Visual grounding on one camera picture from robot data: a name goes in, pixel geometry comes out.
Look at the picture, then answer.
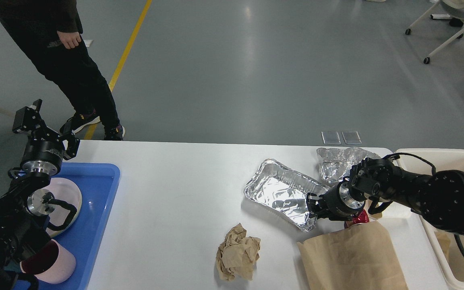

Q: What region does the beige plastic bin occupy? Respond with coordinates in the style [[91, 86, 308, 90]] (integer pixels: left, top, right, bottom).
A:
[[397, 148, 464, 290]]

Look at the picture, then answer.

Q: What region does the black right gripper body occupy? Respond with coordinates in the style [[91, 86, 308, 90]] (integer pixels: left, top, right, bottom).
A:
[[321, 182, 366, 222]]

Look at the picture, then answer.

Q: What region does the yellow plate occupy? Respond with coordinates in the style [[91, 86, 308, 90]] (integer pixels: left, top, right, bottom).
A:
[[59, 189, 83, 235]]

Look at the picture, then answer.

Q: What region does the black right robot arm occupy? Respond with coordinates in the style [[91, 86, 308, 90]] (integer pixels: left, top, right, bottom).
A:
[[306, 153, 464, 256]]

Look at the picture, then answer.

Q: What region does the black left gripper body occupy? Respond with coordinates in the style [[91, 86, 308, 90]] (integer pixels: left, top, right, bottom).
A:
[[20, 137, 66, 176]]

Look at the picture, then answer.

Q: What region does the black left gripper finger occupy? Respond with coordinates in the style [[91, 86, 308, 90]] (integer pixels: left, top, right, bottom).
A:
[[60, 120, 80, 160], [12, 99, 49, 139]]

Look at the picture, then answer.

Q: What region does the pink mug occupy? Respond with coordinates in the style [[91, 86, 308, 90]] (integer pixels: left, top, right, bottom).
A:
[[19, 239, 76, 284]]

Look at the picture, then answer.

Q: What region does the brown paper bag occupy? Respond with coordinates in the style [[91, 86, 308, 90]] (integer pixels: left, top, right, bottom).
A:
[[298, 222, 408, 290]]

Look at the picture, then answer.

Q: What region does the left floor outlet cover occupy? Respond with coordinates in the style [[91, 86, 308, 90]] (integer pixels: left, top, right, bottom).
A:
[[321, 131, 342, 145]]

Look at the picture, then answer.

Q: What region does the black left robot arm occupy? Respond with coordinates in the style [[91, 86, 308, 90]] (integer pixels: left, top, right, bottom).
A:
[[0, 99, 80, 290]]

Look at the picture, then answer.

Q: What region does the crushed red can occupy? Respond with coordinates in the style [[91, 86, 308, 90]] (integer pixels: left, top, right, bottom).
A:
[[344, 209, 370, 229]]

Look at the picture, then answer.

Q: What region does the aluminium foil container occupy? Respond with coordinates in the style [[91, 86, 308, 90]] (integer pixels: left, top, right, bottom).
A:
[[316, 147, 381, 186]]

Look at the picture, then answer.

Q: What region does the person in black clothes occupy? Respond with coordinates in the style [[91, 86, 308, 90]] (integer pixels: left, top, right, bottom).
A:
[[0, 0, 125, 141]]

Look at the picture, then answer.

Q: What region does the pink plate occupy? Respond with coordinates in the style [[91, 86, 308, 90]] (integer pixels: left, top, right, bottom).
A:
[[44, 178, 79, 226]]

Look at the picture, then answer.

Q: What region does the rectangular aluminium foil tray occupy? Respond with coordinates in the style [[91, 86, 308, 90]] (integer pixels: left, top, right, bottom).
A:
[[244, 158, 330, 232]]

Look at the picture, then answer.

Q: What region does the floor outlet cover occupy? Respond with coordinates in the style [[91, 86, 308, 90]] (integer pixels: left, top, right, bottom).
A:
[[341, 130, 363, 145], [321, 131, 342, 145]]

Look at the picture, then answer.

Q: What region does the blue plastic tray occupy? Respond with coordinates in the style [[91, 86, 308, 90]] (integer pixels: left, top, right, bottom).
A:
[[39, 163, 121, 290]]

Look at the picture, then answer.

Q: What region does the brown paper ball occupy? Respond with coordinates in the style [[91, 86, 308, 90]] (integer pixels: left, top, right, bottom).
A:
[[215, 223, 261, 281]]

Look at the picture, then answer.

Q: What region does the white rolling chair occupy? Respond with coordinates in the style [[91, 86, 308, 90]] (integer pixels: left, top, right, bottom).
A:
[[405, 0, 464, 64]]

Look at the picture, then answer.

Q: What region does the right floor outlet cover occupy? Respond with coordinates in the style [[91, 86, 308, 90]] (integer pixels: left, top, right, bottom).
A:
[[341, 130, 363, 145]]

